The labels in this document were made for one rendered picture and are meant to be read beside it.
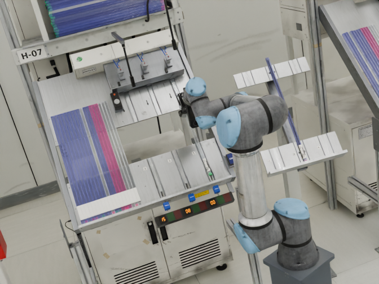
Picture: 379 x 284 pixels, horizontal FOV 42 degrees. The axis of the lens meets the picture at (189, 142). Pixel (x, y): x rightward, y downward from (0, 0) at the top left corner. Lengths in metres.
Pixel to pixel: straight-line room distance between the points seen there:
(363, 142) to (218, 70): 1.66
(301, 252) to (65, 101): 1.19
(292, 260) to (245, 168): 0.42
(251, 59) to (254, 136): 2.70
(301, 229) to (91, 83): 1.14
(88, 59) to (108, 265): 1.00
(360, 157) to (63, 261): 1.86
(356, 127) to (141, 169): 1.20
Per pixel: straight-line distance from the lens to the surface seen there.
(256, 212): 1.66
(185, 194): 2.08
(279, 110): 1.53
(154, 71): 2.25
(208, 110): 1.88
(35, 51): 2.30
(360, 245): 2.85
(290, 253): 1.82
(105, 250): 2.49
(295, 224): 1.75
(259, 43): 4.18
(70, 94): 2.29
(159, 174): 2.11
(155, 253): 2.56
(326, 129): 2.90
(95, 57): 2.28
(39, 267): 3.29
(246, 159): 1.55
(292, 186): 2.40
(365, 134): 2.78
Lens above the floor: 1.72
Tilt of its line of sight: 23 degrees down
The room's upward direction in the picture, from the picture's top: 12 degrees counter-clockwise
